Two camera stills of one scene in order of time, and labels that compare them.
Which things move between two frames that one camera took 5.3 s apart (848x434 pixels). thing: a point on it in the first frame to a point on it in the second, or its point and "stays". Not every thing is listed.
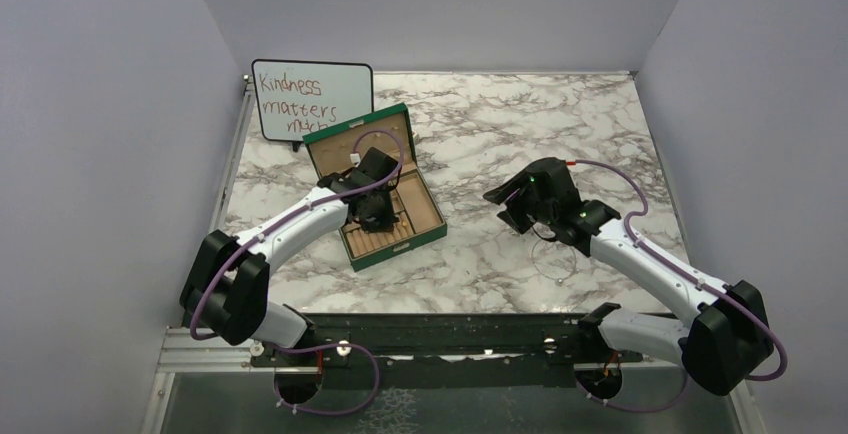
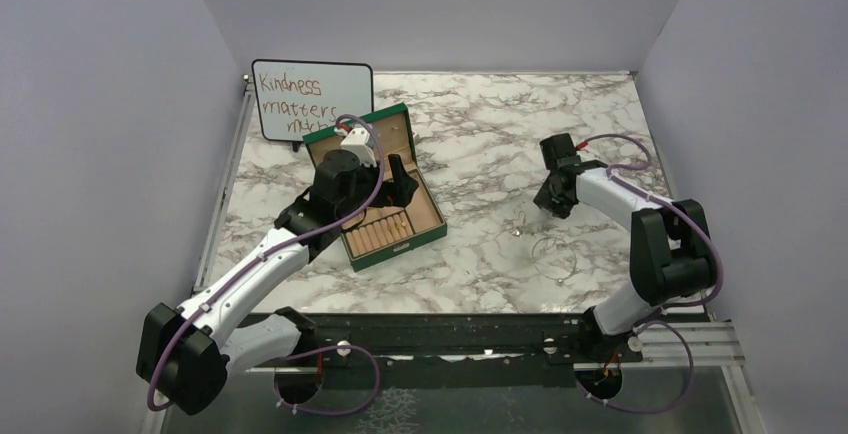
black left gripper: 385,222 to 399,192
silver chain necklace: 557,281 stays
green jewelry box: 335,150 stays
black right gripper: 513,214 to 543,199
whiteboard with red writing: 298,98 stays
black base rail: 443,350 stays
